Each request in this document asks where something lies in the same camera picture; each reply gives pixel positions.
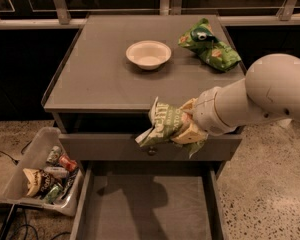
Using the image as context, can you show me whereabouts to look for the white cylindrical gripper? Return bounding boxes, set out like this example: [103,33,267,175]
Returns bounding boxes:
[171,87,236,144]

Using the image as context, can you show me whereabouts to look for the green jalapeno chip bag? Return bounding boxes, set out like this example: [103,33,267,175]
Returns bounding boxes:
[135,99,208,157]

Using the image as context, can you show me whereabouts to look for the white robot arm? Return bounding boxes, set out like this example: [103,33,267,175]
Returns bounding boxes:
[172,54,300,144]

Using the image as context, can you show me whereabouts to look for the round metal drawer knob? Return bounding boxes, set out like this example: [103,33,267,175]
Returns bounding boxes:
[147,147,157,156]

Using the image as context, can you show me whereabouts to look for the green chip bag on counter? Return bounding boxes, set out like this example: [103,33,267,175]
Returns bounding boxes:
[178,18,241,72]

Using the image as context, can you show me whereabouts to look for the grey drawer cabinet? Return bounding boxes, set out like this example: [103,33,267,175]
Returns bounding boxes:
[40,14,264,240]

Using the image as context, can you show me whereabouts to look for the grey open middle drawer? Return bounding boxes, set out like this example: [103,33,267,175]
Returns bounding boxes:
[70,161,229,240]

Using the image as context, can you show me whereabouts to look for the grey top drawer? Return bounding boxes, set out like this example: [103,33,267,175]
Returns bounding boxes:
[59,133,242,161]

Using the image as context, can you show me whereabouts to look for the dark blue snack bag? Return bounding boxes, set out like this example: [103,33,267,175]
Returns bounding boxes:
[61,169,79,199]

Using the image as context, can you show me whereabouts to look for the brown snack bag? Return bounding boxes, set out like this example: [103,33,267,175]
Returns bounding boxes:
[23,168,60,197]

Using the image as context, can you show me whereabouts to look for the white paper bowl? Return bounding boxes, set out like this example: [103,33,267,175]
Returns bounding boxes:
[126,40,172,70]

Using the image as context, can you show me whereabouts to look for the red orange soda can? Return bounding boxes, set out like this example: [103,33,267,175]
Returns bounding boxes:
[59,154,77,172]

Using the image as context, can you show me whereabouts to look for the green soda can upper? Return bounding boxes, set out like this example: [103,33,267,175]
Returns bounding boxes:
[46,146,62,165]

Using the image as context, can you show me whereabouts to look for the green soda can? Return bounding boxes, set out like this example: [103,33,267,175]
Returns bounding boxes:
[46,146,62,165]
[43,183,63,204]

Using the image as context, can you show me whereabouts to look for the silver white can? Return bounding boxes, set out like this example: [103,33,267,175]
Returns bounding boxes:
[44,166,69,179]

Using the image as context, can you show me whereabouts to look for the green soda can lower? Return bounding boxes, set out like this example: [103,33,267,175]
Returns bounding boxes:
[43,183,63,204]

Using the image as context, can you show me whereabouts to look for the metal window railing frame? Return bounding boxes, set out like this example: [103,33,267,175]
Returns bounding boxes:
[0,0,300,29]

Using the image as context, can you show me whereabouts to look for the black floor cable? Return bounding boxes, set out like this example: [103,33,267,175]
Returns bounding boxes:
[0,140,33,165]

